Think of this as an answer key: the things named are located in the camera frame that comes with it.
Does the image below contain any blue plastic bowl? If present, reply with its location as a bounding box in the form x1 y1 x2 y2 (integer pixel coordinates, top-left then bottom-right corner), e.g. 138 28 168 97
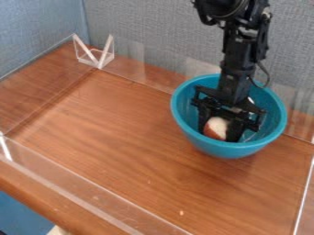
171 73 288 159

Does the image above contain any brown and white toy mushroom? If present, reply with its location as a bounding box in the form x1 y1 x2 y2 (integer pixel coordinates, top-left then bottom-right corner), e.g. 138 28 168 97
203 117 228 141

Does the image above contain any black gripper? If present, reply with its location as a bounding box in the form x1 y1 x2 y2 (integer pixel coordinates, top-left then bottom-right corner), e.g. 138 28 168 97
191 66 266 142

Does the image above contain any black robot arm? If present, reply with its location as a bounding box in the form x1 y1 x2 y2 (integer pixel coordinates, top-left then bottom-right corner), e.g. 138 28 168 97
191 0 272 142

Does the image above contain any clear acrylic corner bracket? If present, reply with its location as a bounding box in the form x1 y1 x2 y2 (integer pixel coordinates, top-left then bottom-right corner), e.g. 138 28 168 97
72 34 115 70

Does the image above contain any clear acrylic barrier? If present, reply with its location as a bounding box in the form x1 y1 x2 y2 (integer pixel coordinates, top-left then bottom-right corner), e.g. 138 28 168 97
104 38 314 144
0 133 192 235

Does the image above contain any clear acrylic front barrier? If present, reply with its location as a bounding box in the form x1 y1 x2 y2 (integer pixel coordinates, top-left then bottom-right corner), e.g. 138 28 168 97
0 133 192 235

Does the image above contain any clear acrylic back barrier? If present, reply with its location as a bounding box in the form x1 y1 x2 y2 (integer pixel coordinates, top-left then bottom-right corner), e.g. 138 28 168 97
104 38 314 144

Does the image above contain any black cable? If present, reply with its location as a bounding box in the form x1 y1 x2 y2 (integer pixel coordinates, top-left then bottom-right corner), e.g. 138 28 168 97
247 61 272 90

